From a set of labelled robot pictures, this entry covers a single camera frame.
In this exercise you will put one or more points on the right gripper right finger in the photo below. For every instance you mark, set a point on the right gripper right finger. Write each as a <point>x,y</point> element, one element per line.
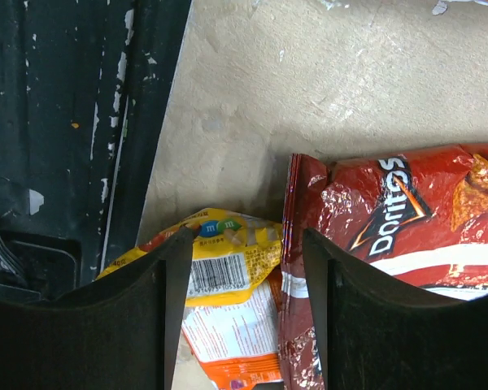
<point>374,331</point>

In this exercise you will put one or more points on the yellow M&M's bag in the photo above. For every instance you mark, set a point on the yellow M&M's bag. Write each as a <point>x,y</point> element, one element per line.
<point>232,255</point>

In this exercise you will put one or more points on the black front frame rail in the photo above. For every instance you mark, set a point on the black front frame rail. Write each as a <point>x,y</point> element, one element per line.
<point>84,86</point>

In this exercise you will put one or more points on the red Doritos bag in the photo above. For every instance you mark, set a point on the red Doritos bag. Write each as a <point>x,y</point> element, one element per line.
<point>420,216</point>

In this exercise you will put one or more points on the orange white snack bag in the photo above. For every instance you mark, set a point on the orange white snack bag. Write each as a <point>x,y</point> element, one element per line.
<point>237,345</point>

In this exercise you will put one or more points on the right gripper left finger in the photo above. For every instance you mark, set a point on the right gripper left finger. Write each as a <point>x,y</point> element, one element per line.
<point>119,332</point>

